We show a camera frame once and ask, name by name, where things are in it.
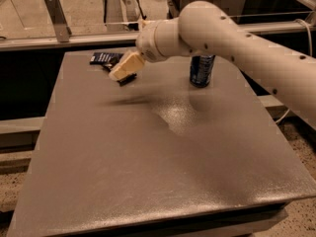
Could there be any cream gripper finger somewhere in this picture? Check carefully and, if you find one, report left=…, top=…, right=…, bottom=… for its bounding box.
left=109, top=51, right=145, bottom=81

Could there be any black chocolate rxbar wrapper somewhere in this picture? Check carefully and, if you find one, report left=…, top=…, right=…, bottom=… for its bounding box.
left=102, top=56, right=137, bottom=86

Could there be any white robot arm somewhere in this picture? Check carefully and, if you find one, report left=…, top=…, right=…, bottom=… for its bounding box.
left=110, top=1, right=316, bottom=128

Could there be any blue blueberry rxbar wrapper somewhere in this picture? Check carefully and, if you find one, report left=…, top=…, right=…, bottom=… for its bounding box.
left=90, top=52, right=122, bottom=64

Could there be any horizontal metal railing beam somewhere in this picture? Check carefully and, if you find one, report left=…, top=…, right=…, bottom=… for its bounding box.
left=0, top=22, right=306, bottom=51

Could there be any blue soda can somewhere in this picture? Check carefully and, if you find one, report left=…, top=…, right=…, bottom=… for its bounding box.
left=190, top=55, right=215, bottom=88

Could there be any left metal railing bracket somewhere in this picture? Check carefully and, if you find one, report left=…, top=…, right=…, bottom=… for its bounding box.
left=44, top=0, right=72, bottom=42

